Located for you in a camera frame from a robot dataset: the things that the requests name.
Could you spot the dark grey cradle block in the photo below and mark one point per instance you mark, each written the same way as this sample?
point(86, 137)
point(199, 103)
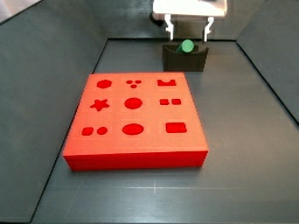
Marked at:
point(183, 62)

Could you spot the red foam shape board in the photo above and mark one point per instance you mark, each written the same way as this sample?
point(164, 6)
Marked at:
point(136, 122)

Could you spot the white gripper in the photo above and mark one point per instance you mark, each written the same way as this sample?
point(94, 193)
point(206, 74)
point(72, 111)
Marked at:
point(202, 8)

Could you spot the green round cylinder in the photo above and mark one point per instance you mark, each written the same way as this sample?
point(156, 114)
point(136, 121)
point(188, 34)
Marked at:
point(186, 46)

